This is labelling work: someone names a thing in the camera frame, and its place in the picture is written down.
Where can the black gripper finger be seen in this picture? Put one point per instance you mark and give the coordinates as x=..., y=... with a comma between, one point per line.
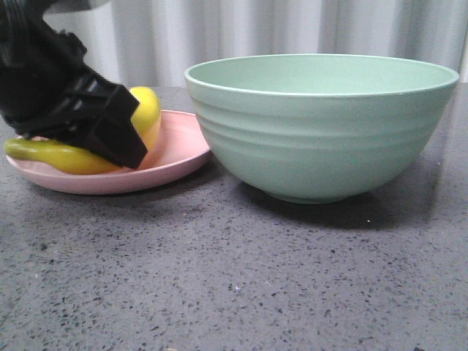
x=94, y=114

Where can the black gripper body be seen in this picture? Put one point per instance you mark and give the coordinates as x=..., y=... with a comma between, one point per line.
x=38, y=63

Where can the green bowl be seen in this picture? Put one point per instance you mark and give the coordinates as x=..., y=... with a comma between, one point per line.
x=318, y=128

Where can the yellow plastic banana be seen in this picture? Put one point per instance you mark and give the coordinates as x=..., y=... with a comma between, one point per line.
x=78, y=161

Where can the pink plate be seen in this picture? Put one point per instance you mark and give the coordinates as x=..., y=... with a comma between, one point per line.
x=179, y=151

